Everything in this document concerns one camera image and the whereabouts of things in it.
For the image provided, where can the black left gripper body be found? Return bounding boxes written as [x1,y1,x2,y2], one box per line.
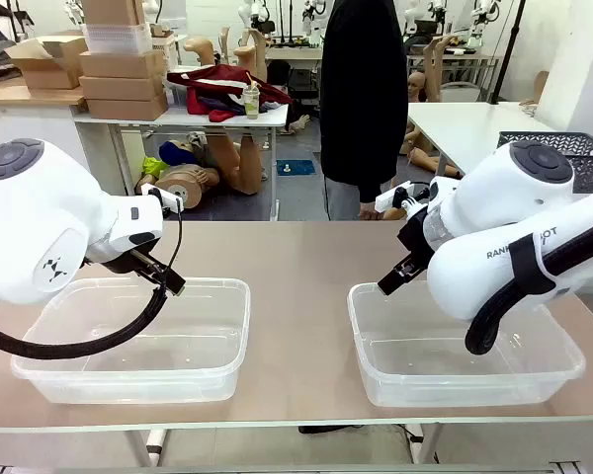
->
[83,246,174,287]

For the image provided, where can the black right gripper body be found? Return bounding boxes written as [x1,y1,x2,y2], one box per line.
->
[396,210,436,271]

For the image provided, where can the clear plastic bin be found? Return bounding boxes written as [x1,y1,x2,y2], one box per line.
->
[347,280,587,409]
[10,276,252,405]

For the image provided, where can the white perforated small basket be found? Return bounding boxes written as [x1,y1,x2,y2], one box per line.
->
[150,29,178,66]

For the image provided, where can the tan mannequin limb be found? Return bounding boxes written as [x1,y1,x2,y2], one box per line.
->
[407,145,464,181]

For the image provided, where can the tan mannequin torso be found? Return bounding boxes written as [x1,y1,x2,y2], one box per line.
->
[399,120,429,157]

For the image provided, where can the tan mannequin body with shorts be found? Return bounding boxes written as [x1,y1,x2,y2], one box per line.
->
[136,130,269,211]

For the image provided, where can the large white table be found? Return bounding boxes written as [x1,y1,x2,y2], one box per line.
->
[406,101,560,177]

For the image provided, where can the blue floor mat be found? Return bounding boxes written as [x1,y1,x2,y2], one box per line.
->
[275,158,318,177]

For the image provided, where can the person in black top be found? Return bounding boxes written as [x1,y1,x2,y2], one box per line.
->
[319,0,409,222]

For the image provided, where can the tan mannequin head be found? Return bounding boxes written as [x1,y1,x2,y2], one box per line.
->
[406,71,427,104]

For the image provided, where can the white table with clothes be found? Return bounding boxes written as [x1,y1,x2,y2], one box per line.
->
[72,96,291,221]

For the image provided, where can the flat cardboard box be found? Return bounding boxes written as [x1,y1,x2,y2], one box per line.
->
[78,74,168,101]
[78,48,168,79]
[85,95,169,122]

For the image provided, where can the white table leg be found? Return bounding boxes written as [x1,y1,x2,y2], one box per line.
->
[403,423,445,465]
[123,428,168,468]

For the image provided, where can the black power strip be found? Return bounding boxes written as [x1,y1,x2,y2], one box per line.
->
[298,423,352,436]

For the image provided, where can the tan mannequin raised arms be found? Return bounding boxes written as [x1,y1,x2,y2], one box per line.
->
[423,34,469,104]

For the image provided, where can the red clothes pile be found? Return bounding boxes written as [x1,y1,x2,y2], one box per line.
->
[166,63,294,123]

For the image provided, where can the plastic drink cup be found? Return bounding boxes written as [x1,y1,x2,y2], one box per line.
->
[241,82,261,120]

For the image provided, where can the wooden shelf board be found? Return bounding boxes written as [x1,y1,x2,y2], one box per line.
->
[0,73,87,111]

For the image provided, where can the black stand pole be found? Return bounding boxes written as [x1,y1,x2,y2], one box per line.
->
[490,0,528,104]

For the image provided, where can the open cardboard box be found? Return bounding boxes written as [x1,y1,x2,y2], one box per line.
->
[4,33,89,91]

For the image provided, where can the white plastic crate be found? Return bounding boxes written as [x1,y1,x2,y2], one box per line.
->
[85,23,154,54]

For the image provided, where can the tan mannequin legs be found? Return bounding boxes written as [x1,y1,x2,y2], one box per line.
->
[183,28,269,83]

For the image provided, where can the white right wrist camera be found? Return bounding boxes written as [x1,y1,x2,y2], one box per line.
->
[375,181,432,214]

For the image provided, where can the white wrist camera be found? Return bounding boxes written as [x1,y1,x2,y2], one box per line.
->
[375,181,432,214]
[146,183,185,214]

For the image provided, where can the thin black left camera cable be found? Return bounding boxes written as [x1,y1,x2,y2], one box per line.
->
[161,199,185,287]

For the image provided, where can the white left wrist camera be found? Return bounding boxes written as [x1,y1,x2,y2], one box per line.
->
[146,183,185,214]

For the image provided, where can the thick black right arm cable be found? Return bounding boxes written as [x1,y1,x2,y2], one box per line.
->
[464,236,593,356]

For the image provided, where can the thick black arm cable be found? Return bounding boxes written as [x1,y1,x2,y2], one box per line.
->
[464,236,593,356]
[0,283,172,360]

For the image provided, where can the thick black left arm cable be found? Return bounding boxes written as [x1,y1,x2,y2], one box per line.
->
[0,283,172,360]

